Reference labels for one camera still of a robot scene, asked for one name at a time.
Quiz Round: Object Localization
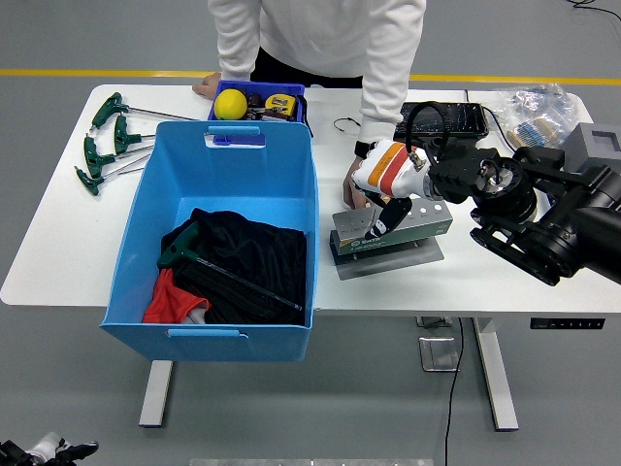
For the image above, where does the yellow tape measure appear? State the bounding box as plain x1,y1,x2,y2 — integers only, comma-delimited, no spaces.
264,93,298,120

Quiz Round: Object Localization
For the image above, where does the grey foam block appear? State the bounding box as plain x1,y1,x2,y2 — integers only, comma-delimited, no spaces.
562,122,621,174

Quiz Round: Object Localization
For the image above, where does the person's left hand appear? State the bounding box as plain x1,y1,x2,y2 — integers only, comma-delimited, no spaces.
342,154,379,211

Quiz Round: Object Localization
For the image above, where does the black cloth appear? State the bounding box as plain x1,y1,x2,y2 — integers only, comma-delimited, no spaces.
159,207,308,326

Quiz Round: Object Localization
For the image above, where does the white table leg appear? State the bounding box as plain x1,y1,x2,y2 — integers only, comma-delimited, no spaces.
139,358,175,428
473,317,520,432

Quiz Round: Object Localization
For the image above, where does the metal floor plate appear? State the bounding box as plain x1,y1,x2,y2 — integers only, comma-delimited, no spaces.
417,336,461,374

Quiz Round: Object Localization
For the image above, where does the red cloth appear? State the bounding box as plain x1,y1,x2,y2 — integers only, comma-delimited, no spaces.
143,269,212,325

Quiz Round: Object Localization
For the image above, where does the black power adapter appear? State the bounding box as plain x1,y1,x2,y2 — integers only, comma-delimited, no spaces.
513,147,567,169

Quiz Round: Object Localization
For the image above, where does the yellow ball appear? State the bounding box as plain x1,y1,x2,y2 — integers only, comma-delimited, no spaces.
213,88,248,121

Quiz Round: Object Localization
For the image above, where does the large green T-handle hex key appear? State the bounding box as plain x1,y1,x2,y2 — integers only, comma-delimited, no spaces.
156,221,305,313

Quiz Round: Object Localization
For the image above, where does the person's right hand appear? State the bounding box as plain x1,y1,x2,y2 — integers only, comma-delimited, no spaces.
192,72,222,98

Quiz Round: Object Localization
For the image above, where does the black plastic case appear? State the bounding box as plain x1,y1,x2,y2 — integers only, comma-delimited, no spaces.
395,101,490,147

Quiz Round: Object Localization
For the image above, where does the grey green hex key stand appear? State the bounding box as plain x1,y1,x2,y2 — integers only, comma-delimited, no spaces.
331,201,455,282

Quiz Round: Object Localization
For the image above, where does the black table control panel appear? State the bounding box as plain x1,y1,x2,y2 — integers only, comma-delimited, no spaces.
529,317,606,331

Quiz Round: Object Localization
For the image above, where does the black cable on floor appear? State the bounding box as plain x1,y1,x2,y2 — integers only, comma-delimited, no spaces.
567,0,621,23

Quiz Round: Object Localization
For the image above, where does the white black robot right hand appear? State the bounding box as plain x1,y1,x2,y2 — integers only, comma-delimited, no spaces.
351,139,432,239

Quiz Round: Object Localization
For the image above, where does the large blue plastic bin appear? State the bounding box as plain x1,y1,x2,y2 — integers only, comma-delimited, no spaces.
99,120,320,363

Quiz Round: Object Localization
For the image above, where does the black adapter cable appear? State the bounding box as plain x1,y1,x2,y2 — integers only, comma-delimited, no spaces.
465,89,528,156

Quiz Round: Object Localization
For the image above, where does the green T-handle hex wrench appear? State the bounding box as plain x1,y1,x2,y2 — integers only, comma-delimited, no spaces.
82,134,155,179
114,115,157,156
74,164,147,197
90,91,200,131

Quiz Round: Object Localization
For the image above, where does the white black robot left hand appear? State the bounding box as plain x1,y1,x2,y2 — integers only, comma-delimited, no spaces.
28,433,100,462

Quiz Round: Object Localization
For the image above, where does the black strap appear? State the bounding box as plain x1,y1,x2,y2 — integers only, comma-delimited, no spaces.
295,94,315,140

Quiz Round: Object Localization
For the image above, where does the clear plastic parts bag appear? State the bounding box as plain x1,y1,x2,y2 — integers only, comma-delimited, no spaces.
497,83,581,150

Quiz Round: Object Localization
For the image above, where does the small dark blue parts tray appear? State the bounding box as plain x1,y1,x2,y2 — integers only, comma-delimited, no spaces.
207,80,314,146

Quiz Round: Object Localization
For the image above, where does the taped resistor strip bundle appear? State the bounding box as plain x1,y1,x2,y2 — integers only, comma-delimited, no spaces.
507,118,559,150

